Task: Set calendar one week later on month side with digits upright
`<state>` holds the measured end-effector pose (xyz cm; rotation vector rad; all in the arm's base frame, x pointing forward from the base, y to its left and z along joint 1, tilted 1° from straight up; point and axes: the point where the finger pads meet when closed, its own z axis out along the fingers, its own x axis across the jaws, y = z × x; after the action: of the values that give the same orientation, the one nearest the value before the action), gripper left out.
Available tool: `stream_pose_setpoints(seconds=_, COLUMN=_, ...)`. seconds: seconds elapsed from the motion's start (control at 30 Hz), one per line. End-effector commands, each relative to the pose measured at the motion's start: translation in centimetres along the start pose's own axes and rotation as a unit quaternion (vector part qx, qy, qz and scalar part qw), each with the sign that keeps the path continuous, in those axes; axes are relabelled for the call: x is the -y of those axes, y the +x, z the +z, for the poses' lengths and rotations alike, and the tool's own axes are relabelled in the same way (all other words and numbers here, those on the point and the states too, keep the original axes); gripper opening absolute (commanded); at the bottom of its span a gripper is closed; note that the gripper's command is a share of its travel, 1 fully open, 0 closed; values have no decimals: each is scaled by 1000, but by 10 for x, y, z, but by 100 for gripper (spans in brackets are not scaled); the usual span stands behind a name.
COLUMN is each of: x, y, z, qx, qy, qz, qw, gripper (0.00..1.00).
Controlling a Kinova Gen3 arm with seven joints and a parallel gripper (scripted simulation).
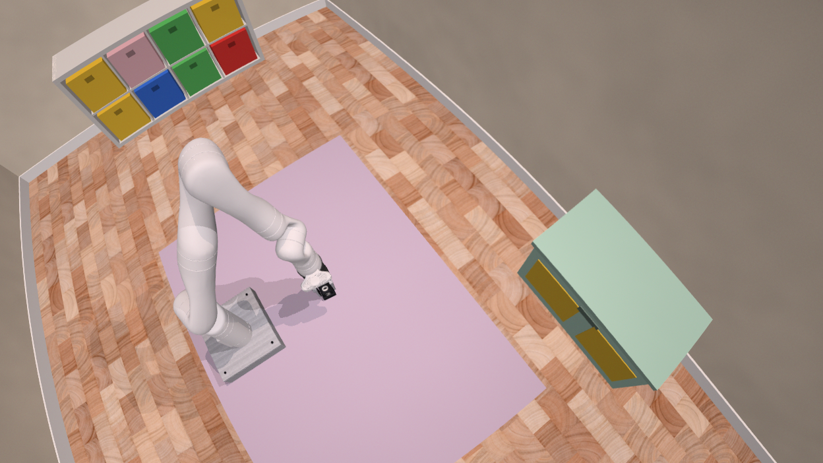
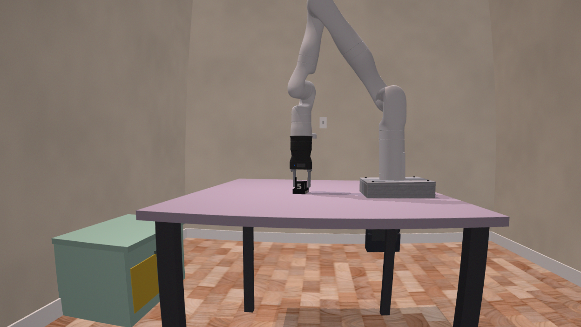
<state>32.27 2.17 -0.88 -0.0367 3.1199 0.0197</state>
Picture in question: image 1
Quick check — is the black cube with white zero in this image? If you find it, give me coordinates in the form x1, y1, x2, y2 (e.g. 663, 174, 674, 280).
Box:
319, 283, 333, 297

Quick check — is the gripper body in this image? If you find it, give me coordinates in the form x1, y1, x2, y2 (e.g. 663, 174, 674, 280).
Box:
295, 252, 332, 292

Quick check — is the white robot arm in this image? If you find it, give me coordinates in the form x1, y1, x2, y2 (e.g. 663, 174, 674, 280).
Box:
173, 138, 317, 348

